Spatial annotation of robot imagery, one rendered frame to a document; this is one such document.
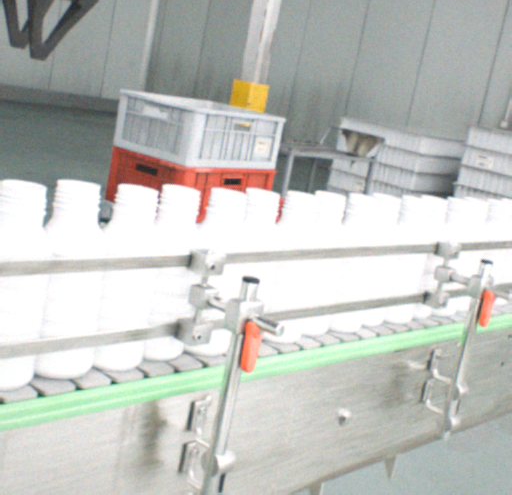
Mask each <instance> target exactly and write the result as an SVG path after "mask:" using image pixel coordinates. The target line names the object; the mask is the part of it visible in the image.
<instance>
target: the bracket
mask: <svg viewBox="0 0 512 495"><path fill-rule="evenodd" d="M437 243H438V244H439V246H438V251H437V253H433V255H437V256H440V258H443V259H444V260H443V264H442V265H438V266H437V267H436V269H435V276H433V279H435V280H437V281H439V282H438V286H437V290H436V288H432V290H425V293H427V295H426V300H425V302H422V304H424V306H427V307H430V308H432V309H436V310H439V309H445V308H446V306H447V301H448V297H449V294H447V293H444V292H442V287H443V283H446V284H448V283H454V282H455V283H458V284H461V285H464V286H468V290H467V296H469V297H471V300H470V304H469V309H468V314H467V318H466V323H464V327H463V331H462V335H461V340H460V344H459V348H458V353H457V357H456V361H455V365H454V370H453V374H452V378H451V379H449V378H445V377H443V376H441V375H439V374H438V371H437V369H438V363H439V360H440V358H441V350H442V349H441V348H438V349H434V351H432V356H431V360H430V364H429V369H428V371H431V372H432V375H434V377H435V379H437V380H439V381H442V382H444V383H446V385H445V386H444V389H443V392H444V395H445V397H446V400H445V404H444V408H443V410H441V409H439V408H437V407H435V406H431V405H430V402H429V398H430V394H431V390H432V389H434V381H435V379H428V380H426V381H425V386H424V391H423V395H422V399H421V401H422V402H425V405H426V408H427V409H428V410H430V411H433V412H436V413H438V414H439V416H438V417H437V419H436V424H437V427H438V428H439V429H438V434H437V437H438V438H440V439H442V440H449V438H450V434H451V431H454V429H456V428H458V427H459V425H460V418H459V416H458V412H459V408H460V404H461V400H462V398H465V397H466V396H467V395H468V392H469V389H468V386H467V384H466V382H465V381H463V379H465V375H466V371H467V366H468V362H469V358H470V354H471V349H472V345H473V341H474V337H475V332H476V328H477V324H478V325H479V326H482V327H487V325H488V322H489V318H490V315H491V311H492V307H493V303H494V301H496V300H497V298H498V297H499V298H502V299H505V300H508V301H512V292H509V291H506V290H503V288H500V287H497V286H493V283H494V277H492V276H490V274H491V269H492V265H493V262H492V261H490V260H486V259H480V261H479V266H478V270H477V274H474V275H471V277H470V278H469V277H466V276H462V275H459V274H456V272H457V269H456V268H453V267H449V266H447V265H448V261H449V260H458V258H459V253H460V249H461V245H459V244H456V243H454V242H449V240H437ZM189 252H191V253H192V255H191V261H190V266H189V267H186V269H187V270H190V271H192V272H195V273H198V275H200V276H201V281H200V283H197V284H191V285H190V291H189V297H188V303H189V304H190V305H193V307H196V310H195V315H193V316H191V317H183V318H176V321H179V323H180V325H179V331H177V335H175V336H173V339H175V340H177V341H180V342H182V343H184V344H186V345H188V346H198V345H205V344H209V341H211V335H212V330H213V324H211V323H208V321H206V320H204V319H202V318H201V316H202V310H213V309H216V310H218V311H221V312H223V313H225V314H224V319H223V328H224V329H225V330H228V331H230V332H232V333H231V339H230V344H229V349H228V356H227V361H225V366H224V372H223V377H222V382H221V388H220V393H219V398H218V404H217V409H216V414H215V420H214V426H213V431H212V437H211V441H208V440H206V439H204V438H203V437H202V430H201V429H202V428H203V427H204V422H205V416H206V411H207V405H208V400H207V399H203V400H198V402H193V406H192V411H191V418H190V423H189V428H188V430H189V431H193V432H195V438H194V439H196V442H191V443H188V444H186V445H185V451H184V456H183V462H182V468H181V472H182V473H185V472H186V477H187V484H189V485H190V486H192V487H193V488H196V489H197V490H199V491H200V493H198V495H224V491H225V486H226V481H228V475H229V472H231V471H232V470H233V469H234V468H235V465H236V457H235V454H234V452H233V450H232V449H231V447H229V446H227V445H228V440H229V435H230V429H231V424H232V419H233V413H234V408H235V403H236V397H237V392H238V387H239V381H240V376H241V371H244V372H246V373H248V374H250V373H251V372H253V369H254V366H255V363H256V359H257V353H259V349H260V345H261V341H262V336H263V335H264V333H265V332H267V333H269V334H271V335H275V336H277V337H280V336H282V335H283V333H284V331H285V327H284V325H282V324H280V323H277V321H275V320H272V319H270V318H267V317H265V316H263V314H264V310H265V301H264V300H262V299H259V298H256V297H257V292H259V286H260V283H261V280H260V279H259V278H256V277H253V276H243V277H241V284H240V291H239V296H238V297H232V298H229V299H228V300H227V299H224V298H222V297H219V293H220V291H219V288H216V287H214V286H212V285H209V284H207V282H208V277H209V276H222V275H223V269H224V263H225V258H227V255H225V254H223V253H220V252H218V251H215V250H213V249H209V248H199V249H189ZM478 319H479V322H478ZM200 444H201V445H202V446H204V447H206V449H207V450H206V451H205V452H204V453H203V454H202V456H201V467H202V470H203V472H204V474H203V480H202V484H201V483H199V482H198V481H196V480H194V476H193V470H196V466H197V460H198V455H199V449H200Z"/></svg>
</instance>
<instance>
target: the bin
mask: <svg viewBox="0 0 512 495"><path fill-rule="evenodd" d="M397 456H398V455H397ZM397 456H394V457H391V458H389V459H386V460H383V461H385V466H386V470H387V473H388V478H389V480H390V481H392V478H393V473H394V469H395V465H396V460H397ZM323 487H324V483H323V484H319V485H317V486H314V487H311V488H309V490H310V495H322V491H323Z"/></svg>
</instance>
